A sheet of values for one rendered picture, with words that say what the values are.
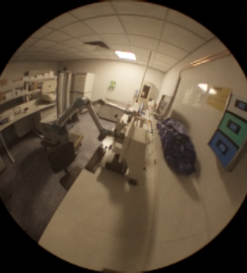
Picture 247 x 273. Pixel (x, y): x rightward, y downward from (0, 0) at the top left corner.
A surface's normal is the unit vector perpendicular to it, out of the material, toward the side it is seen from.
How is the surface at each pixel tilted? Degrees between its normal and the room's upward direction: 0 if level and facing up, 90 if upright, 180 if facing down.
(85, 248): 0
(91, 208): 0
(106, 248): 0
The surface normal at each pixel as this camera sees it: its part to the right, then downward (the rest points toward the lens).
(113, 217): 0.23, -0.82
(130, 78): -0.22, 0.48
